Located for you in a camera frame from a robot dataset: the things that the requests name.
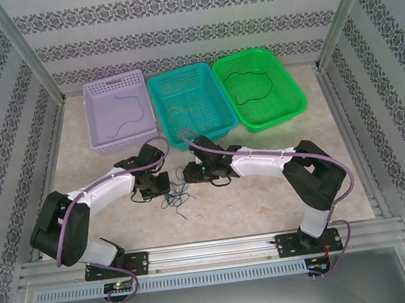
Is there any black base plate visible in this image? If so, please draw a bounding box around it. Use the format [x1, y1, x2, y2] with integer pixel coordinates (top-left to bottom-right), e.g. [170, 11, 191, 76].
[273, 226, 345, 260]
[81, 251, 152, 283]

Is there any aluminium mounting rail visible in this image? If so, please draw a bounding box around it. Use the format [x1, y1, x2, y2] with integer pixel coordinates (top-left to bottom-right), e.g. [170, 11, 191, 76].
[15, 217, 405, 291]

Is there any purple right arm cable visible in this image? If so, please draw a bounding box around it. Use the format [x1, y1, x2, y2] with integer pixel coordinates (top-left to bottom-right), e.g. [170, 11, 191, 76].
[179, 109, 367, 292]

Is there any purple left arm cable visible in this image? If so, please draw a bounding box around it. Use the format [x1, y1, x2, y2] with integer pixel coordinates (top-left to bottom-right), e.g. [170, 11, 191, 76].
[43, 135, 189, 303]

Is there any thin blue cable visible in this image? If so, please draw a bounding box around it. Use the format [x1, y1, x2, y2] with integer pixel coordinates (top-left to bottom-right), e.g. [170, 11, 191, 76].
[157, 181, 200, 225]
[157, 174, 199, 215]
[103, 90, 149, 140]

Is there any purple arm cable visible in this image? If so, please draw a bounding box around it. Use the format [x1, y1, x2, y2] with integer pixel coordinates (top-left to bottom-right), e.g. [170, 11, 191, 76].
[179, 109, 367, 292]
[43, 135, 189, 303]

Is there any right circuit board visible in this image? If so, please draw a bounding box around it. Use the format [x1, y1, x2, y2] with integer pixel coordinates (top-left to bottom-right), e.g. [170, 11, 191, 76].
[305, 257, 333, 276]

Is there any aluminium frame post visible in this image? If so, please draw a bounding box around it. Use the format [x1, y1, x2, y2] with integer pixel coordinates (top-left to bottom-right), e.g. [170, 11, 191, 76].
[308, 0, 386, 72]
[0, 0, 67, 110]

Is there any thin tan cable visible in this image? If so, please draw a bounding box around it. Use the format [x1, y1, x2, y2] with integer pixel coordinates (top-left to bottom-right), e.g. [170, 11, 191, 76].
[165, 102, 199, 123]

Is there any green plastic basket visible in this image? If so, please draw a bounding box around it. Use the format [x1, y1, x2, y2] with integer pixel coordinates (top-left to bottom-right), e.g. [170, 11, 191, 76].
[209, 42, 312, 138]

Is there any white slotted cable duct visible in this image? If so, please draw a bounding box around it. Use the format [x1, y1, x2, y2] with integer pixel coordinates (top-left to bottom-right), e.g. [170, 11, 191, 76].
[33, 258, 309, 303]

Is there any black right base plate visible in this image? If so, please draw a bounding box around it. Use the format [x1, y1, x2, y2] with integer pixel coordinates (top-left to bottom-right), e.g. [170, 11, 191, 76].
[273, 226, 345, 260]

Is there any purple plastic basket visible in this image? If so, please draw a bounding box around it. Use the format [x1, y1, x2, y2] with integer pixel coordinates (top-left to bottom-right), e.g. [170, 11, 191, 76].
[80, 68, 161, 158]

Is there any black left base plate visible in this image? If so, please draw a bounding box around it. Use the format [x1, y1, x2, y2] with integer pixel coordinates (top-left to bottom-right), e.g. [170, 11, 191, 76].
[81, 251, 152, 283]

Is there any teal plastic basket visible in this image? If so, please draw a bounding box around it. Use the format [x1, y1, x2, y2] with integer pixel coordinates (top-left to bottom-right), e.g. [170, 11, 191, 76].
[144, 59, 242, 155]

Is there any aluminium side rail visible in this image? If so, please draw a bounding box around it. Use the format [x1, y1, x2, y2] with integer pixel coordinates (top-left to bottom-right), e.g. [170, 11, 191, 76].
[13, 99, 86, 262]
[316, 62, 392, 225]

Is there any left circuit board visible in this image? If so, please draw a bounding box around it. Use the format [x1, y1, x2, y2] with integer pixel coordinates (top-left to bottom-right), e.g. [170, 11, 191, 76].
[103, 279, 136, 294]

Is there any thin black cable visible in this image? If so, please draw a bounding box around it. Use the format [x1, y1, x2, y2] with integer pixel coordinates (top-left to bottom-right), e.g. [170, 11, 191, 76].
[221, 67, 275, 108]

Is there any circuit board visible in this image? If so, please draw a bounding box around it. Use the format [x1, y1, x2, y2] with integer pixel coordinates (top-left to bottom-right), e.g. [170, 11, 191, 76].
[103, 279, 136, 294]
[305, 257, 333, 276]

